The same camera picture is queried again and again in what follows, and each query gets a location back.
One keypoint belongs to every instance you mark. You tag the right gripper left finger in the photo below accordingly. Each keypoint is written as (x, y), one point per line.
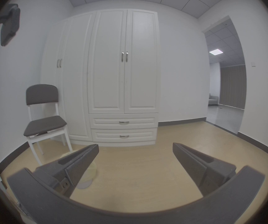
(77, 171)

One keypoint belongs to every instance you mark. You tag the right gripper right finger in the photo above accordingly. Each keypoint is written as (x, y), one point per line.
(193, 169)

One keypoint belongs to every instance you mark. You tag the yellow plastic bag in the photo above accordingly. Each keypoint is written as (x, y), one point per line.
(91, 170)

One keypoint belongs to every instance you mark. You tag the grey padded white chair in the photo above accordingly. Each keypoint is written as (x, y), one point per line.
(43, 125)

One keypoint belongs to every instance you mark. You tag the grey sofa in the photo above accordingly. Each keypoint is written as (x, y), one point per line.
(213, 99)

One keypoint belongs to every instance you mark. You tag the grey curtain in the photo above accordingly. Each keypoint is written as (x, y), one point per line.
(233, 87)

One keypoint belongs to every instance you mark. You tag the white wardrobe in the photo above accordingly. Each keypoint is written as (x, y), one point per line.
(122, 78)

